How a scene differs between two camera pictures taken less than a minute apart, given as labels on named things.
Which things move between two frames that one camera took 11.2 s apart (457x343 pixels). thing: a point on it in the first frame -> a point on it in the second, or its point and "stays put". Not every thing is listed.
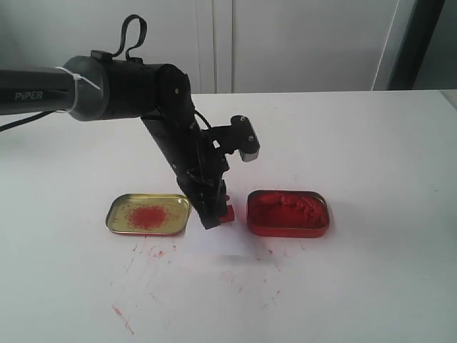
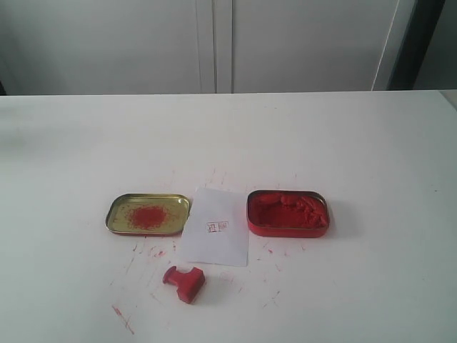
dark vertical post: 423,20 stays put
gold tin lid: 156,214 stays put
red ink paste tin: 287,214 stays put
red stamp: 229,216 -> 187,284
